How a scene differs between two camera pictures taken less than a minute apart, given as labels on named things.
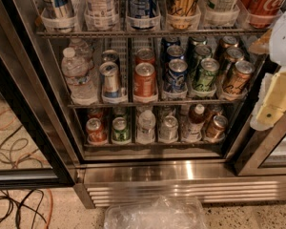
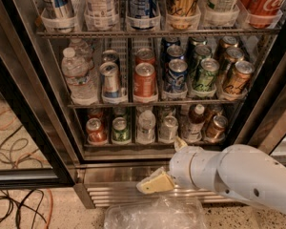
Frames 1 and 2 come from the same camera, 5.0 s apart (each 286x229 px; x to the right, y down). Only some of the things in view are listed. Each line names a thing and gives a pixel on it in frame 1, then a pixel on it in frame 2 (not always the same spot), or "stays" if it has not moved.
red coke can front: (96, 133) stays
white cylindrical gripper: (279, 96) → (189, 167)
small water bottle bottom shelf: (146, 130) stays
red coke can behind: (94, 114) stays
